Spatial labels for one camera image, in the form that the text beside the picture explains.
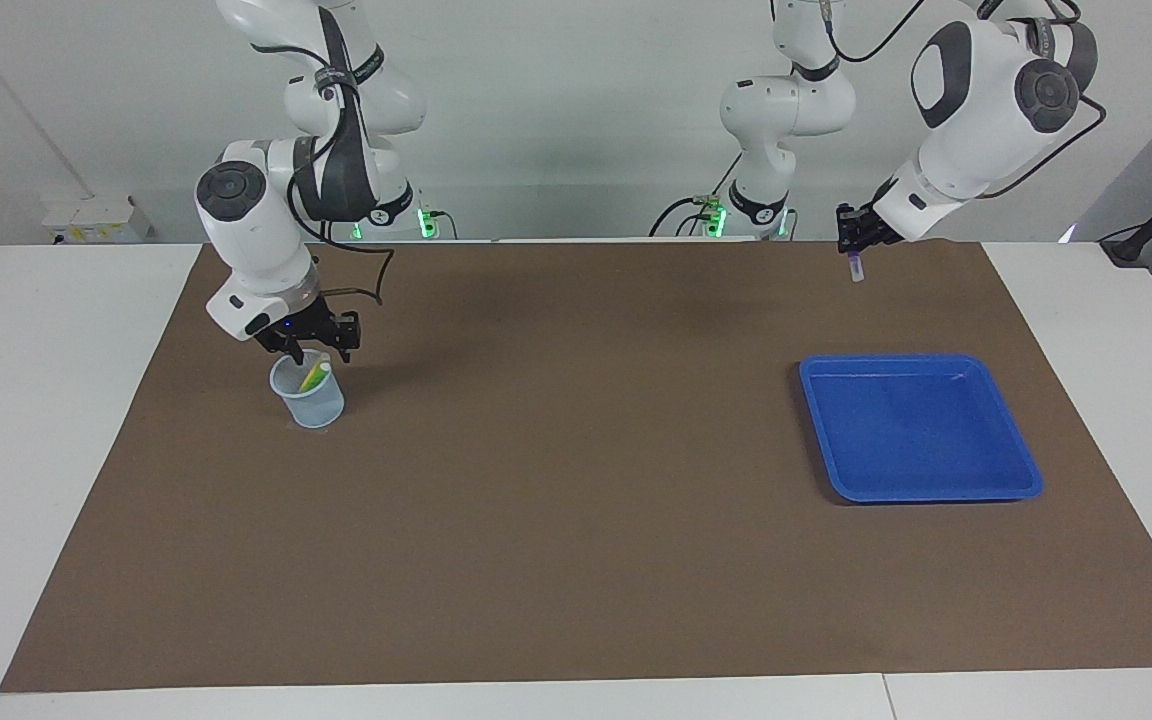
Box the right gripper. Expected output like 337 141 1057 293
254 296 363 367

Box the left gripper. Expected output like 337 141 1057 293
836 203 905 254

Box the blue plastic tray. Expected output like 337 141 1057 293
798 353 1045 504

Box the translucent plastic cup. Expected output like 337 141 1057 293
269 350 346 430

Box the white box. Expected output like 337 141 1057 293
40 194 155 245

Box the black cable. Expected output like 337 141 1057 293
974 93 1108 201
820 0 929 64
308 222 398 307
648 150 743 239

